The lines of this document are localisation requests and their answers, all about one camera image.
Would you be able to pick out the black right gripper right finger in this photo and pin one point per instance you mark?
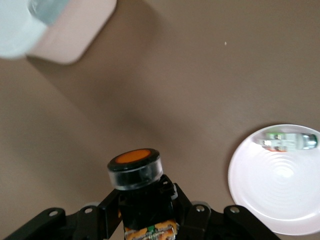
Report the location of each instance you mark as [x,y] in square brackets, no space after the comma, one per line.
[200,222]

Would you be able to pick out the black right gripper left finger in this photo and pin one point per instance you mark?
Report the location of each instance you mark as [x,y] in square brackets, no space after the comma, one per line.
[100,222]

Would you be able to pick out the orange push-button switch black body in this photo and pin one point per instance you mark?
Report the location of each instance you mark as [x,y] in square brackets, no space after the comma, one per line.
[136,172]

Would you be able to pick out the pale pink round plate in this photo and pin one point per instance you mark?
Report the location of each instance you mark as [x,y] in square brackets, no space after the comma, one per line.
[275,190]

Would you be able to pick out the white lidded storage box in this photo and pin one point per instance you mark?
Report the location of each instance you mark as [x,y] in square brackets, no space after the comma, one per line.
[75,32]

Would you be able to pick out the grey box latch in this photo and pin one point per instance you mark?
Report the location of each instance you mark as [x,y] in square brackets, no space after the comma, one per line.
[47,10]

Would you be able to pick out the green push-button switch white body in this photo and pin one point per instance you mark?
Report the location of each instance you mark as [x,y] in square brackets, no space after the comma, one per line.
[287,142]

